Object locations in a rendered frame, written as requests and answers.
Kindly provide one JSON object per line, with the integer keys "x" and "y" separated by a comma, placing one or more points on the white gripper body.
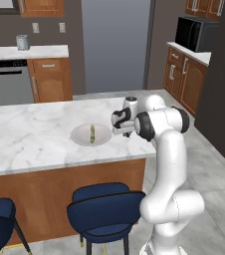
{"x": 121, "y": 129}

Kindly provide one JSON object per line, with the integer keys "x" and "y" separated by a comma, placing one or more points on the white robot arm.
{"x": 169, "y": 172}

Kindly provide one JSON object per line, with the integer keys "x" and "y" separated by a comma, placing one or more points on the white round plate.
{"x": 81, "y": 135}

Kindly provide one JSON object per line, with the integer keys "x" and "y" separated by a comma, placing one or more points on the dark grey fridge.
{"x": 222, "y": 83}

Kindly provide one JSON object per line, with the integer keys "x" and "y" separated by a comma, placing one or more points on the yellow-green thin stick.
{"x": 92, "y": 134}

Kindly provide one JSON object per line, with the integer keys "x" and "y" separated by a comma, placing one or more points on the wooden base cabinet run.
{"x": 184, "y": 79}

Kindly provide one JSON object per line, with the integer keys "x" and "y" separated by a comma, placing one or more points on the wooden kitchen island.
{"x": 51, "y": 196}

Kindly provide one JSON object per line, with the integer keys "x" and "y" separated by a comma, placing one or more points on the black microwave oven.
{"x": 195, "y": 35}

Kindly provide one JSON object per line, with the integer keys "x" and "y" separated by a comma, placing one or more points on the grey dishwasher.
{"x": 9, "y": 83}

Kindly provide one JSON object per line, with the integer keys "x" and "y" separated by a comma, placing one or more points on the grey speckled pot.
{"x": 23, "y": 42}

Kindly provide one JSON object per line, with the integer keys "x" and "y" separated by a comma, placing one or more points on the pale wall socket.
{"x": 62, "y": 27}
{"x": 35, "y": 28}

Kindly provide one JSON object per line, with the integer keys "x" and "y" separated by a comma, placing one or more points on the wooden wall cabinet run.
{"x": 205, "y": 8}

